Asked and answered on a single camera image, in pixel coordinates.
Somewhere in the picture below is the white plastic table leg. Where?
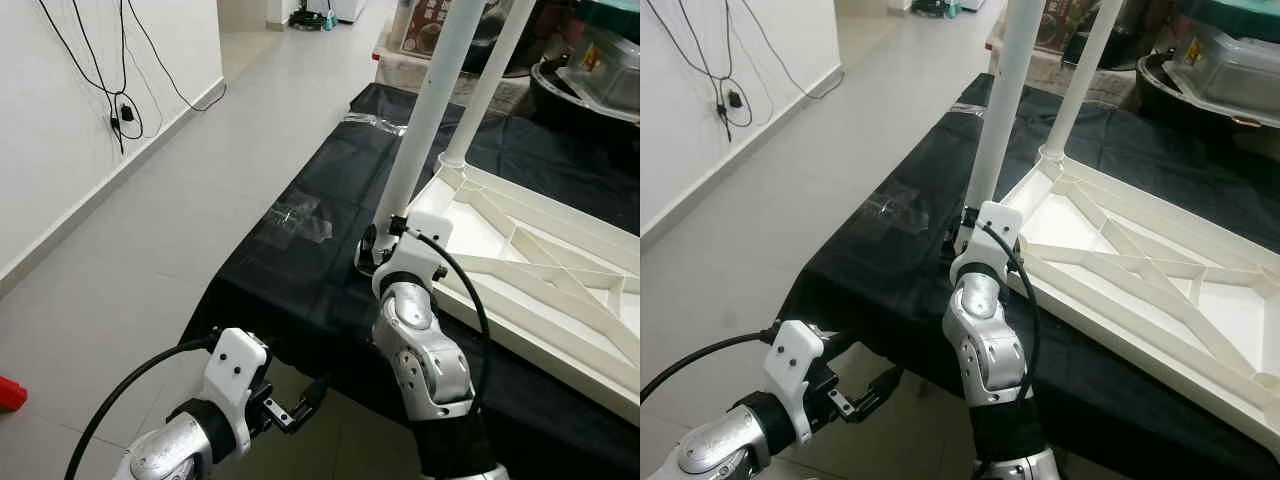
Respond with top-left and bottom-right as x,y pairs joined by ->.
358,0 -> 486,271
440,0 -> 536,169
1040,0 -> 1123,166
960,0 -> 1046,251

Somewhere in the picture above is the white plastic table top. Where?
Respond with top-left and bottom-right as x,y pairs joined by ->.
355,160 -> 641,426
985,150 -> 1280,456

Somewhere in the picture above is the clear tape cross patch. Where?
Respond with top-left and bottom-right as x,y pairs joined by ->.
865,185 -> 931,236
270,192 -> 336,246

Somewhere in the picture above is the black tablecloth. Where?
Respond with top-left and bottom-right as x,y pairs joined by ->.
180,82 -> 641,480
775,72 -> 1280,480

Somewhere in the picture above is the beige low platform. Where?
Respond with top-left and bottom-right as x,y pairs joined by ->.
375,45 -> 531,111
985,40 -> 1151,106

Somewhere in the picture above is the dark metal wok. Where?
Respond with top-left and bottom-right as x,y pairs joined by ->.
1135,50 -> 1280,141
530,60 -> 641,131

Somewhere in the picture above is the clear plastic storage box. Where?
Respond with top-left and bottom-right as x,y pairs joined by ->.
1180,20 -> 1280,116
585,25 -> 641,116

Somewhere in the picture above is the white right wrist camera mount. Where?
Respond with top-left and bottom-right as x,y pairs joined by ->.
378,210 -> 453,301
950,200 -> 1023,291

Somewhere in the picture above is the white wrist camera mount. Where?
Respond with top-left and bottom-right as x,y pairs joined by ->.
200,327 -> 271,431
950,200 -> 1023,291
378,210 -> 453,301
762,320 -> 826,421

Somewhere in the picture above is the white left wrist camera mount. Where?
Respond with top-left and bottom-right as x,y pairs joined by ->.
200,327 -> 271,431
762,320 -> 826,421

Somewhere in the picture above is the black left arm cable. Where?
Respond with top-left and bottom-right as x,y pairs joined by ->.
640,328 -> 781,401
65,338 -> 216,480

